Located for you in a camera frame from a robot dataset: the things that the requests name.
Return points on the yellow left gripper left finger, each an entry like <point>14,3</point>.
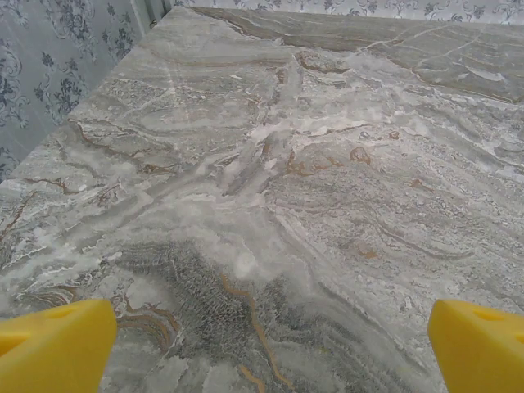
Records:
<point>53,352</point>

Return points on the aluminium corner post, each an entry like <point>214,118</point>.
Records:
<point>149,16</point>

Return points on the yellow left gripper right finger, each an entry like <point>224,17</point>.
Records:
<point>483,352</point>

